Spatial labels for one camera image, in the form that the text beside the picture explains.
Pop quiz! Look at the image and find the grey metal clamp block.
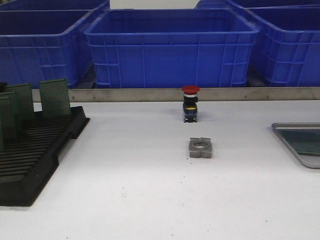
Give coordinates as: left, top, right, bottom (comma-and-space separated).
188, 137, 213, 159

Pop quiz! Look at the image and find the black slotted board rack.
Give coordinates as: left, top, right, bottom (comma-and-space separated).
0, 82, 91, 208

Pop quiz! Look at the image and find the red emergency stop button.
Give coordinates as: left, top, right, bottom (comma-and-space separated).
181, 85, 200, 123

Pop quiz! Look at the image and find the blue plastic crate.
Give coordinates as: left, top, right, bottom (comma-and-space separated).
245, 6, 320, 87
0, 0, 110, 11
226, 0, 320, 10
195, 0, 230, 9
0, 10, 95, 88
84, 9, 259, 89

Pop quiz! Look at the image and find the green perforated circuit board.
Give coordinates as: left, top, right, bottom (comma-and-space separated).
280, 130, 320, 156
0, 96, 15, 151
39, 78, 72, 118
4, 83, 35, 121
0, 91, 19, 141

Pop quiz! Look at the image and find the silver metal tray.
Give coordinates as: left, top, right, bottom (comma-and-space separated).
271, 122, 320, 169

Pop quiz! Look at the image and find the metal shelving rack frame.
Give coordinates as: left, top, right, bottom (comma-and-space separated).
68, 87, 320, 103

